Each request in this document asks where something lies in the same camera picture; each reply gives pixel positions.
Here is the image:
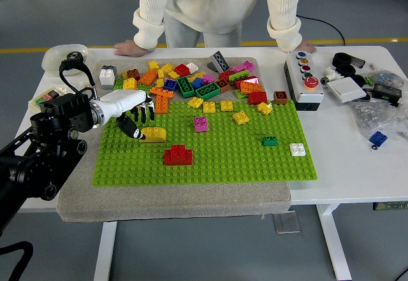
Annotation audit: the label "person's right hand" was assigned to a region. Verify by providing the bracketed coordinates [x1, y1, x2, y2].
[113, 39, 149, 58]

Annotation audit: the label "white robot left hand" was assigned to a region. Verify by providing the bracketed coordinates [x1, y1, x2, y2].
[100, 89, 157, 141]

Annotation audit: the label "person's left hand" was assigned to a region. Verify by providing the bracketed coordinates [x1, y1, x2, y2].
[295, 38, 317, 54]

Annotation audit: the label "yellow curved brick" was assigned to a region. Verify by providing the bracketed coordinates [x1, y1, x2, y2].
[139, 127, 168, 143]

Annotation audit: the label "magenta square brick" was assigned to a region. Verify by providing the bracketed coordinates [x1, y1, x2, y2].
[193, 116, 208, 133]

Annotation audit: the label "white and grey brick stack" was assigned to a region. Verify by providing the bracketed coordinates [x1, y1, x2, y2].
[99, 65, 118, 91]

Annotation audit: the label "orange flat long brick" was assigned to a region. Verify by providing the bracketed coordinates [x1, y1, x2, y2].
[149, 86, 175, 99]

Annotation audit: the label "pink long brick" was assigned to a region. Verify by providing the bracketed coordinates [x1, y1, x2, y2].
[233, 60, 256, 74]

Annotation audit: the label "green long upturned brick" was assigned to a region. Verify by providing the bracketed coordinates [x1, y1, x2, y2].
[177, 76, 195, 99]
[194, 82, 221, 100]

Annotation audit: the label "red glossy sloped brick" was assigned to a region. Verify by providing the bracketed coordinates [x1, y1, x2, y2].
[234, 75, 261, 87]

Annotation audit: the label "red rounded brick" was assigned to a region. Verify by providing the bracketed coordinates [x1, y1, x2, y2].
[247, 91, 268, 105]

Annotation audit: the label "lime green long brick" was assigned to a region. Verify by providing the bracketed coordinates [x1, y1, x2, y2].
[228, 69, 251, 85]

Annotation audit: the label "red stepped brick stack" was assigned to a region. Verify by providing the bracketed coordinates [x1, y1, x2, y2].
[163, 144, 194, 166]

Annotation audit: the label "grey long brick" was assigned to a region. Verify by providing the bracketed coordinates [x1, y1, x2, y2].
[207, 50, 231, 74]

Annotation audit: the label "brown upturned brick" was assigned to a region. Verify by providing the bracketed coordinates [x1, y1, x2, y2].
[215, 78, 231, 93]

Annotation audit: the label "black clamp with metal plate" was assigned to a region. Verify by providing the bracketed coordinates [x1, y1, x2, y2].
[331, 52, 367, 69]

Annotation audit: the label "white pipe fitting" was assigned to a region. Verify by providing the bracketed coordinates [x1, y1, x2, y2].
[320, 66, 345, 87]

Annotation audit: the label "white push-button control box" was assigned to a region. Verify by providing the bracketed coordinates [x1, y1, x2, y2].
[283, 50, 326, 112]

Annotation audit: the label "white plastic bowl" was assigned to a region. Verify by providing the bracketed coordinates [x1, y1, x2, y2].
[41, 44, 89, 76]

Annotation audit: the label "clear bag of blue parts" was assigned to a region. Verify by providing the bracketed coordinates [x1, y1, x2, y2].
[366, 69, 408, 87]

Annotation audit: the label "black power adapter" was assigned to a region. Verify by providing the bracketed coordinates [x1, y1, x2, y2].
[372, 83, 403, 107]

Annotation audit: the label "clear bag of screws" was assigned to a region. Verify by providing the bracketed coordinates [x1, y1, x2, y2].
[349, 97, 408, 141]

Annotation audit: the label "person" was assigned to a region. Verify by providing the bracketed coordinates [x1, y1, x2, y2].
[132, 0, 303, 52]

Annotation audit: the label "grey-brown mat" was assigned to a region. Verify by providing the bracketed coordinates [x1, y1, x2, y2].
[56, 57, 293, 224]

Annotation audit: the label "green studded baseplate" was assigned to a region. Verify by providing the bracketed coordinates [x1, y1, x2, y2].
[92, 99, 319, 187]

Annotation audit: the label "white table leg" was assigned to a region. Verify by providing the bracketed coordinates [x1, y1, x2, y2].
[316, 203, 353, 281]
[94, 222, 118, 281]

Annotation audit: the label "grey floor plate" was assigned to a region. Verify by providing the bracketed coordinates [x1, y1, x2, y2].
[272, 211, 302, 234]

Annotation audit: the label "table height control panel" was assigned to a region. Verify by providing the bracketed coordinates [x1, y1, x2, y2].
[372, 201, 408, 212]

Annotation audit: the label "black floor cable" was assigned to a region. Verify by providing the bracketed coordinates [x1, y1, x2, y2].
[298, 15, 347, 47]

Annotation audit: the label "white wall switch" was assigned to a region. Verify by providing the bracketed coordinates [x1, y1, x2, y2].
[326, 77, 368, 104]

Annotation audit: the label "white switch box green red buttons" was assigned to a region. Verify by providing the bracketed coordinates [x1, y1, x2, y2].
[27, 85, 69, 113]

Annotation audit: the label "black corrugated cable conduit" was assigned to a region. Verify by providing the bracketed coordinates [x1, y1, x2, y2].
[0, 241, 34, 281]

